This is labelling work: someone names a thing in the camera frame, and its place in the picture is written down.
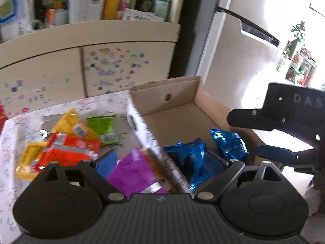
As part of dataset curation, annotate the white teal medicine box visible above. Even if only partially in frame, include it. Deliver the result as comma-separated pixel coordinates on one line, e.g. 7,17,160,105
68,0,106,24

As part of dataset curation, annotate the grey round roll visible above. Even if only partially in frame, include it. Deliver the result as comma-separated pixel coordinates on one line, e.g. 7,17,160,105
27,19,44,33

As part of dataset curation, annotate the flat white box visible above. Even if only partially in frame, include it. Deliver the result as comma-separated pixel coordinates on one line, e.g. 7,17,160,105
123,8,165,22

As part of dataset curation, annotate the large white blue carton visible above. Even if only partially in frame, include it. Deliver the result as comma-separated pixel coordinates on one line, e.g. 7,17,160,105
0,0,34,41

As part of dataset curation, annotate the green snack packet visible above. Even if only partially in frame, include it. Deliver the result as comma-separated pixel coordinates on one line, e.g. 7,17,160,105
86,114,121,146

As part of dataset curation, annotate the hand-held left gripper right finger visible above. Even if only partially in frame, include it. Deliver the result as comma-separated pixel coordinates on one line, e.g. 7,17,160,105
193,152,283,204

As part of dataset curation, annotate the purple snack packet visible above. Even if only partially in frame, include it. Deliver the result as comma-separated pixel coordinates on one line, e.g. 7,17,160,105
107,147,176,199

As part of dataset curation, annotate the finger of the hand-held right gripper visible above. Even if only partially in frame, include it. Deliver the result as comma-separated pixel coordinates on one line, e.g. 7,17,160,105
227,109,277,132
256,145,305,166

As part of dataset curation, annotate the white refrigerator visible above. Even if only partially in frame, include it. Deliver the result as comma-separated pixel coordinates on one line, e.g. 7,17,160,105
195,0,325,143

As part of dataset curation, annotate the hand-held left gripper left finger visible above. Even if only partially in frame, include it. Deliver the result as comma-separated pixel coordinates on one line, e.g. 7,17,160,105
44,149,127,204

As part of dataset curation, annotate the white jar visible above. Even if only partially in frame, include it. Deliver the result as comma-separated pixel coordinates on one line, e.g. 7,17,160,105
54,9,69,25

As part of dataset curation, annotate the cluster of fridge magnets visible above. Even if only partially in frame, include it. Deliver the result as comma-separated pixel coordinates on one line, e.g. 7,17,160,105
276,20,318,85

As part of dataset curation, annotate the yellow snack packet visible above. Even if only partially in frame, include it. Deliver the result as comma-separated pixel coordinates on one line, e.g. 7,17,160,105
52,109,98,143
16,141,49,181

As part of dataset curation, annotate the blue foil snack packet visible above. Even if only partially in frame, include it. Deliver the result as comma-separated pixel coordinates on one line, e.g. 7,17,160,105
162,140,212,191
209,128,250,166

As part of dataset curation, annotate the beige wooden cabinet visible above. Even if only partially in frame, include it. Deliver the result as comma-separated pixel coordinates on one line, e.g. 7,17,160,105
0,0,189,119

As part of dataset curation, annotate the red snack packet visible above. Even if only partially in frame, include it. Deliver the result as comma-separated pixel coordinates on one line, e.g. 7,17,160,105
33,133,101,173

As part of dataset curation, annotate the yellow box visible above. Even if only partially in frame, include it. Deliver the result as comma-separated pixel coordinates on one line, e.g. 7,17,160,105
102,0,123,20

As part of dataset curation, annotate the floral tablecloth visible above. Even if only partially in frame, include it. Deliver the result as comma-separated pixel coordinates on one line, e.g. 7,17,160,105
0,89,144,244

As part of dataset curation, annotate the green glass bottle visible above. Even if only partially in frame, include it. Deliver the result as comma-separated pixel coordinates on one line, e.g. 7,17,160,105
152,0,171,22

